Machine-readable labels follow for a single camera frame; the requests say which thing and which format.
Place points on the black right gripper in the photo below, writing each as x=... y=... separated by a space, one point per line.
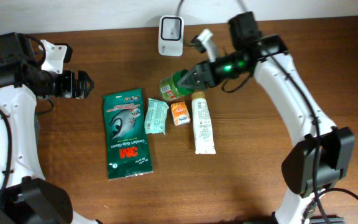
x=209 y=73

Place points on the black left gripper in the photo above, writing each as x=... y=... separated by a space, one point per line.
x=74 y=88

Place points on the green lid jar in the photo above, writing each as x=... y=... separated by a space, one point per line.
x=169 y=89

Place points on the orange tissue packet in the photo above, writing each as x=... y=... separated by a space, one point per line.
x=180 y=113

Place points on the mint green wipes packet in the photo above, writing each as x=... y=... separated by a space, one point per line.
x=155 y=119

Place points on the white tube with tan cap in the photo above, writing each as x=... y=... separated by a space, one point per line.
x=202 y=125

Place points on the green 3M gloves packet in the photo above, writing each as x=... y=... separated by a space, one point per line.
x=128 y=152

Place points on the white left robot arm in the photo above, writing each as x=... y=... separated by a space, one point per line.
x=32 y=69

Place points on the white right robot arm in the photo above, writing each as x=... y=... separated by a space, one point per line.
x=321 y=151

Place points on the white barcode scanner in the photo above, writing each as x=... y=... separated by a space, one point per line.
x=170 y=36

